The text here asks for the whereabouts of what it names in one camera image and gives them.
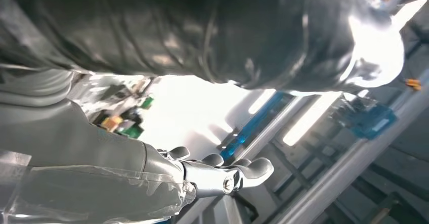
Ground blue translucent block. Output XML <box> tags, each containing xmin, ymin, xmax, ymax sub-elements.
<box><xmin>348</xmin><ymin>103</ymin><xmax>398</xmax><ymax>140</ymax></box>

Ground small orange object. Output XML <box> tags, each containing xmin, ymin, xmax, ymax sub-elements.
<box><xmin>405</xmin><ymin>78</ymin><xmax>422</xmax><ymax>92</ymax></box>

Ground pale long metal rail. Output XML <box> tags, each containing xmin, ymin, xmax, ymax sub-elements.
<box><xmin>268</xmin><ymin>81</ymin><xmax>429</xmax><ymax>224</ymax></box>

